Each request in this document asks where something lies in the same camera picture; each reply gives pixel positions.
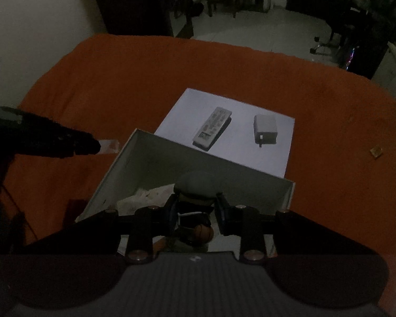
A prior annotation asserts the orange blanket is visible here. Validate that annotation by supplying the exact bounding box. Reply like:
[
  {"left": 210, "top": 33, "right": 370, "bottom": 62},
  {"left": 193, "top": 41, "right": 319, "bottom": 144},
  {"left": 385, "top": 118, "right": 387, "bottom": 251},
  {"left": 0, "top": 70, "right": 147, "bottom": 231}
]
[{"left": 0, "top": 33, "right": 396, "bottom": 304}]

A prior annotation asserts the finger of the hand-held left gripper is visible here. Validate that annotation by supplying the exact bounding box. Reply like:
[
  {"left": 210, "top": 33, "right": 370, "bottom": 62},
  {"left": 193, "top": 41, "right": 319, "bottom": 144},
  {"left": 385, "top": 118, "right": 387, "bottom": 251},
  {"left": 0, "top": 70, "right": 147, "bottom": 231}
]
[{"left": 15, "top": 112, "right": 101, "bottom": 159}]

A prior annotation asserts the computer tower with lights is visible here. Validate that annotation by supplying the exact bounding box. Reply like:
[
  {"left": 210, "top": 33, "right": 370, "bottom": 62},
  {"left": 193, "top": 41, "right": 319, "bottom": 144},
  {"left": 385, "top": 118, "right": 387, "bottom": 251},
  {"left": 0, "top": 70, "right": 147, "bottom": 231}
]
[{"left": 338, "top": 40, "right": 388, "bottom": 80}]

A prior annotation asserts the white cardboard box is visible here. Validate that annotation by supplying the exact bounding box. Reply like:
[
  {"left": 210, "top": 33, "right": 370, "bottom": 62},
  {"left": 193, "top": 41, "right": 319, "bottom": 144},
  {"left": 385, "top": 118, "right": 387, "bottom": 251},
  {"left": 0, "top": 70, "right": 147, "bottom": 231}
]
[{"left": 75, "top": 129, "right": 296, "bottom": 258}]

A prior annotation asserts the clear plastic wrapper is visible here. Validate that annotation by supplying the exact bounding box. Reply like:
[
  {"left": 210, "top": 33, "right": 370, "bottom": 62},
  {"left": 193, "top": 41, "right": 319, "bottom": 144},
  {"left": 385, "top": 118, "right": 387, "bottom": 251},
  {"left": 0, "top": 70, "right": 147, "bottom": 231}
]
[{"left": 97, "top": 139, "right": 120, "bottom": 154}]

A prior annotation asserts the white remote control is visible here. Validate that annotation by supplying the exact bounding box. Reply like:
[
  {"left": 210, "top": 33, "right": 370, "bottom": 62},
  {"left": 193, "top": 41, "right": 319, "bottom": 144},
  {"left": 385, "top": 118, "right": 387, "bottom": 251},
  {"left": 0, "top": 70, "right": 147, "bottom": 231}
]
[{"left": 192, "top": 106, "right": 233, "bottom": 151}]

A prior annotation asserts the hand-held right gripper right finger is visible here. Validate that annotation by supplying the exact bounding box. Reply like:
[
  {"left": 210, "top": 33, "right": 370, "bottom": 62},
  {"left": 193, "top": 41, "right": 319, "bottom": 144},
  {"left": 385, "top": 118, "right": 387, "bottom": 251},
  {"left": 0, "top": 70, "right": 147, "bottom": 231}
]
[{"left": 214, "top": 194, "right": 377, "bottom": 265}]

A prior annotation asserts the dark desk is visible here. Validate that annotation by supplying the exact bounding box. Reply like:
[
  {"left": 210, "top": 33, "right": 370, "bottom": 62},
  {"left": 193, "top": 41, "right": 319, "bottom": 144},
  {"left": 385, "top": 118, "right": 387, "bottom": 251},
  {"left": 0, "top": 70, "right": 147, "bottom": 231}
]
[{"left": 345, "top": 0, "right": 396, "bottom": 80}]

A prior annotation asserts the toy figure with basketball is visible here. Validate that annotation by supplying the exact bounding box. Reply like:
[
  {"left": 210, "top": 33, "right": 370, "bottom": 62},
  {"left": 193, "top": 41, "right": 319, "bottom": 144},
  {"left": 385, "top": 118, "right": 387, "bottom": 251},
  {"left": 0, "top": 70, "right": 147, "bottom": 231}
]
[{"left": 173, "top": 171, "right": 222, "bottom": 246}]

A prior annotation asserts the white cabinet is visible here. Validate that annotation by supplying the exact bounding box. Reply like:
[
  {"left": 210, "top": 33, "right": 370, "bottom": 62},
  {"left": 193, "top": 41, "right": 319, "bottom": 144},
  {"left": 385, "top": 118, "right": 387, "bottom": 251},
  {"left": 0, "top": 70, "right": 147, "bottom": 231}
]
[{"left": 371, "top": 41, "right": 396, "bottom": 98}]

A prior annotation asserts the dark wooden wardrobe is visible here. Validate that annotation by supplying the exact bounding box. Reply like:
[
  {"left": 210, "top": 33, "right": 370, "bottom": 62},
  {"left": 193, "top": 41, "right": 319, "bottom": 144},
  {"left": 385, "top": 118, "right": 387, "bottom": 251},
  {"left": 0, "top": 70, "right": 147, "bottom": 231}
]
[{"left": 87, "top": 0, "right": 172, "bottom": 37}]

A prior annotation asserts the black office chair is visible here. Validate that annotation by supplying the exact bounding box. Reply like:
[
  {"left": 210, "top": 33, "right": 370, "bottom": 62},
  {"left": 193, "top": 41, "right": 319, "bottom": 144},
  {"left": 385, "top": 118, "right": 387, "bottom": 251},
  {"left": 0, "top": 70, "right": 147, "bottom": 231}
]
[{"left": 309, "top": 0, "right": 367, "bottom": 55}]

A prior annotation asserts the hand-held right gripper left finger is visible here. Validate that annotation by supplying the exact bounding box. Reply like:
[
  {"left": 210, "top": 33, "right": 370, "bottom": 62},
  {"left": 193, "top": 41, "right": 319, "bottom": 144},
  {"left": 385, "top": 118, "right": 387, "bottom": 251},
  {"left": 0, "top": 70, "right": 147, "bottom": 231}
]
[{"left": 23, "top": 196, "right": 179, "bottom": 265}]

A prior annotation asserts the white charger adapter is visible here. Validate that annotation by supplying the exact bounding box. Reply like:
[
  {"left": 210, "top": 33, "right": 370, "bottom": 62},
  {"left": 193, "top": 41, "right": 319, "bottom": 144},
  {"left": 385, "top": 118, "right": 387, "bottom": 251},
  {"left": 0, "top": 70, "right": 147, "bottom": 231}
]
[{"left": 253, "top": 114, "right": 278, "bottom": 147}]

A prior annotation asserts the white box lid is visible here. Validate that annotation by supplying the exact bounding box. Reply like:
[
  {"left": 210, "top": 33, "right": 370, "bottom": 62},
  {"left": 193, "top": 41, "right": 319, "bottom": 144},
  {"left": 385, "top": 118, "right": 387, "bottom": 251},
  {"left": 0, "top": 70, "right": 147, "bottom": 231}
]
[{"left": 154, "top": 88, "right": 296, "bottom": 179}]

